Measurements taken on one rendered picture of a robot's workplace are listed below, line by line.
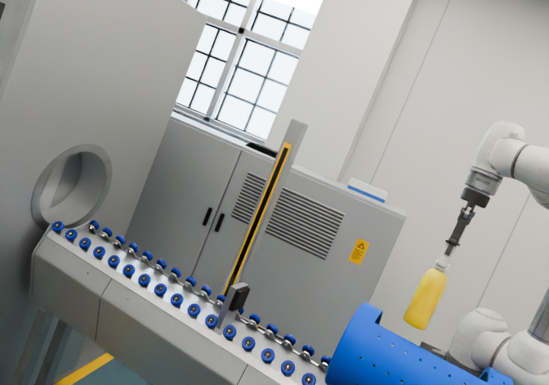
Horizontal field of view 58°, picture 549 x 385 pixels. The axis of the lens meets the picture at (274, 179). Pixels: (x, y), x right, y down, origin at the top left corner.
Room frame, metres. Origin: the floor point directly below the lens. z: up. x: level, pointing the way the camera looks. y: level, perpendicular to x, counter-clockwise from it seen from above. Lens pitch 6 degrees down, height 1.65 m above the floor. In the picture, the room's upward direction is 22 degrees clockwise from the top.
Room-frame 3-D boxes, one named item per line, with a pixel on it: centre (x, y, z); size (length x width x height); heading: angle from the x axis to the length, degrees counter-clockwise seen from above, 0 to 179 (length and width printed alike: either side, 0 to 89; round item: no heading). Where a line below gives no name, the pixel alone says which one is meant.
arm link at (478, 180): (1.44, -0.55, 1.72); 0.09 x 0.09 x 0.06
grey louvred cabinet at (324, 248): (3.35, 0.20, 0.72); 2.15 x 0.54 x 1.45; 77
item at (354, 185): (3.14, -0.57, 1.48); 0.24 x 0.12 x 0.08; 85
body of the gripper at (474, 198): (1.44, -0.55, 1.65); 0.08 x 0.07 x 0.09; 157
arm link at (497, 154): (1.43, -0.56, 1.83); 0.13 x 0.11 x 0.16; 44
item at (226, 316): (1.70, -0.04, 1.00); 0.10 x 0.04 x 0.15; 158
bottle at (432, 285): (1.44, -0.54, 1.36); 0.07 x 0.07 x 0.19
